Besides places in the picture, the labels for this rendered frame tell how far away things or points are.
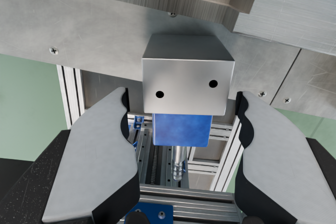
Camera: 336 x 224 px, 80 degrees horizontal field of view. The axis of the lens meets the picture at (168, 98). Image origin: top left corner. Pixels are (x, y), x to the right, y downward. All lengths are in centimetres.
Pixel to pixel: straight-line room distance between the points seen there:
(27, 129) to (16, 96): 24
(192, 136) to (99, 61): 10
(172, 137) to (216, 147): 91
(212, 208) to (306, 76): 33
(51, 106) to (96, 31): 119
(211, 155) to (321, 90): 92
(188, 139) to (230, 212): 33
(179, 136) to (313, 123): 132
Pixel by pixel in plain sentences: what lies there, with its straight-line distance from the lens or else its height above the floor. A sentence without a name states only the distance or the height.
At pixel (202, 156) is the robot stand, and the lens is 110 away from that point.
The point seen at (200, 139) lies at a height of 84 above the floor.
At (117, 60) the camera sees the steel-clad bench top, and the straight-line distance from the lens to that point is 17.
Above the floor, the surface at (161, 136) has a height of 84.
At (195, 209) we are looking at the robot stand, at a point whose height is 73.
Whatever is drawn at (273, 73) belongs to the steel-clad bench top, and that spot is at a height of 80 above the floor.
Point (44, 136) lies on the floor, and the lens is 152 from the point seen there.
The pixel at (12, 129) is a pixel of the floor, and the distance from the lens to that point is 160.
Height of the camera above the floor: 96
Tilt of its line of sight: 59 degrees down
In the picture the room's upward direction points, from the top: 177 degrees counter-clockwise
